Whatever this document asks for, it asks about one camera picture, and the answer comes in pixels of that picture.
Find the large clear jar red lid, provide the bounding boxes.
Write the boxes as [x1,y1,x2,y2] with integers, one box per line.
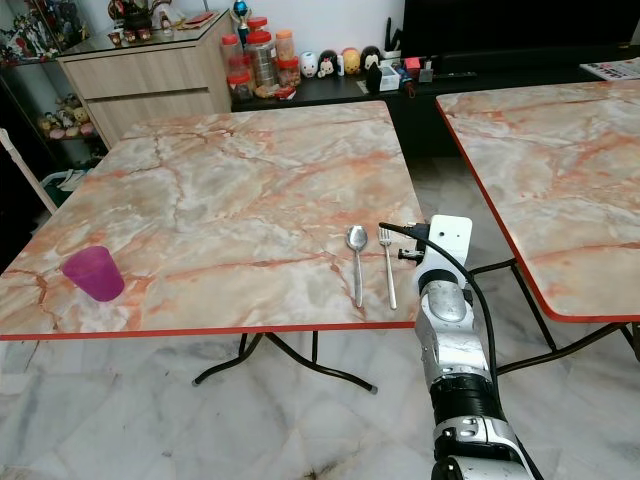
[246,30,279,91]

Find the small clear jar red lid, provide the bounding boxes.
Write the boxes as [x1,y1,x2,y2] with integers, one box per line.
[278,57,301,88]

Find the clear jar orange lid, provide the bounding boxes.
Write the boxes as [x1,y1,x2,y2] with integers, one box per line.
[275,28,298,61]

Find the red flat box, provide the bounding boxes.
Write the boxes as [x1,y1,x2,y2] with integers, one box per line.
[178,10,216,27]

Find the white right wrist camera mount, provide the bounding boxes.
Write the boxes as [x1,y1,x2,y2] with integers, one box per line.
[418,215,473,291]

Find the purple plastic cup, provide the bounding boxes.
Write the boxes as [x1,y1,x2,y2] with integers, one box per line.
[61,246,125,303]

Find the glass display shelf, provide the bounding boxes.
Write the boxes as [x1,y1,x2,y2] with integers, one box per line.
[0,0,91,186]

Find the light wooden cabinet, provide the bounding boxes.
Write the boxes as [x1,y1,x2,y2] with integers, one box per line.
[57,10,233,149]

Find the silver metal spoon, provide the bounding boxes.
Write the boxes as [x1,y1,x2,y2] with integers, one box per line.
[346,225,369,308]

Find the printed magazine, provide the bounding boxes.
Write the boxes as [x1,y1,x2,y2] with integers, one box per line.
[580,58,640,81]

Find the black metal table legs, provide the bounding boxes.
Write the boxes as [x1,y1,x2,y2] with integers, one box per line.
[193,332,379,393]
[465,258,640,376]

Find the white long stick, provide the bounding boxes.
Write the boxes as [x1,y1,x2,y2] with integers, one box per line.
[0,130,53,213]

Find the black television console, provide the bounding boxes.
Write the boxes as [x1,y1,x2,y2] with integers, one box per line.
[230,45,640,156]

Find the silver metal fork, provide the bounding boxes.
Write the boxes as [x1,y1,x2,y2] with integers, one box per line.
[378,227,401,311]

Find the black television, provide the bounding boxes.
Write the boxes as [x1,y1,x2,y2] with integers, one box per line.
[400,0,640,59]

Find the trophy with blue ball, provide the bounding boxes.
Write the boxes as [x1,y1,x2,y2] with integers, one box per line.
[232,0,251,46]

